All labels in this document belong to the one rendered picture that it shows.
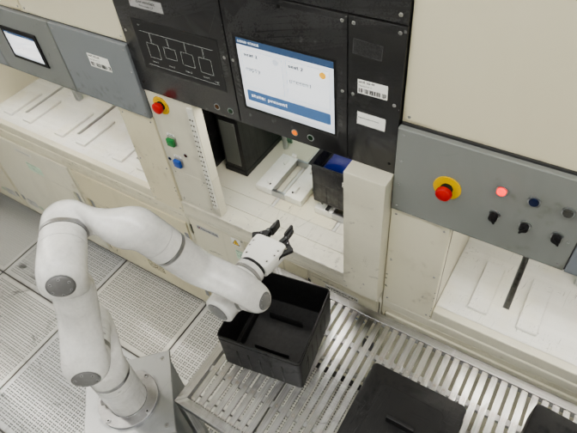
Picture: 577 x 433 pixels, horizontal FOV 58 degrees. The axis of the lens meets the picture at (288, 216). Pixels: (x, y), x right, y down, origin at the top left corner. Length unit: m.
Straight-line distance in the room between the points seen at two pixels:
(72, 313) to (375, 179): 0.80
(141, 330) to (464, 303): 1.72
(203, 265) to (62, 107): 1.81
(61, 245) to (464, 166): 0.88
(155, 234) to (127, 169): 1.25
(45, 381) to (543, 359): 2.23
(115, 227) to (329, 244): 0.95
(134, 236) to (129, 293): 1.90
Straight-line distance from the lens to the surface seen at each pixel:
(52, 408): 2.84
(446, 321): 1.75
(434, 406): 1.61
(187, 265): 1.22
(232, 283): 1.26
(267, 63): 1.36
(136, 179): 2.31
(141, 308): 2.94
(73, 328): 1.37
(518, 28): 1.07
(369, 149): 1.34
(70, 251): 1.14
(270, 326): 1.82
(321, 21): 1.21
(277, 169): 2.12
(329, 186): 1.83
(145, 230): 1.13
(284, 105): 1.40
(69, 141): 2.66
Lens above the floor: 2.33
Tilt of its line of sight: 48 degrees down
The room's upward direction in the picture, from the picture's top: 7 degrees counter-clockwise
